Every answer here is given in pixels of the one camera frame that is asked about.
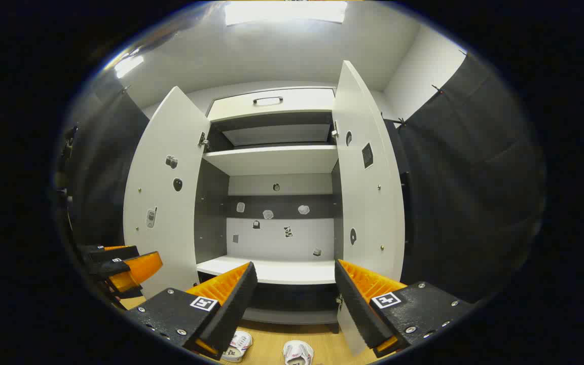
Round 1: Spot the white canvas shoe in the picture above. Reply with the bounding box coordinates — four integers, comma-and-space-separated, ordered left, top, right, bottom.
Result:
282, 340, 315, 365
221, 331, 253, 363

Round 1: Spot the white cabinet drawer front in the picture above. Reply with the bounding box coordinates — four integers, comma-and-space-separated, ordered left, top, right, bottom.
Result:
207, 87, 336, 122

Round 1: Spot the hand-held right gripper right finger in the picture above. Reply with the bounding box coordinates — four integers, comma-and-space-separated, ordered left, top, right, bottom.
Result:
334, 259, 475, 358

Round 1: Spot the white door with camera sticker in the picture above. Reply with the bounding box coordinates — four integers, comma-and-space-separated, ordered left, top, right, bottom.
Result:
123, 86, 211, 300

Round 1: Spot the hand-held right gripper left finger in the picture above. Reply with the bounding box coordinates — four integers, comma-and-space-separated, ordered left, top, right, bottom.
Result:
124, 261, 259, 361

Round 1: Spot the white door with headphone sticker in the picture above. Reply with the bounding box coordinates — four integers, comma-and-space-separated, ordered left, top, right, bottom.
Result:
332, 60, 406, 356

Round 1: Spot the white cabinet shelf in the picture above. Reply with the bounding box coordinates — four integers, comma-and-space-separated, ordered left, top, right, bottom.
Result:
202, 144, 339, 176
196, 255, 337, 285

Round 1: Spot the white shoe cabinet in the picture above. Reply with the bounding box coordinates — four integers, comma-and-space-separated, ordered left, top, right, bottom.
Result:
194, 87, 344, 326

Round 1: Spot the ceiling light panel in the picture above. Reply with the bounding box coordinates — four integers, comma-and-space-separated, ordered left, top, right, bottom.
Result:
104, 48, 145, 79
224, 1, 348, 26

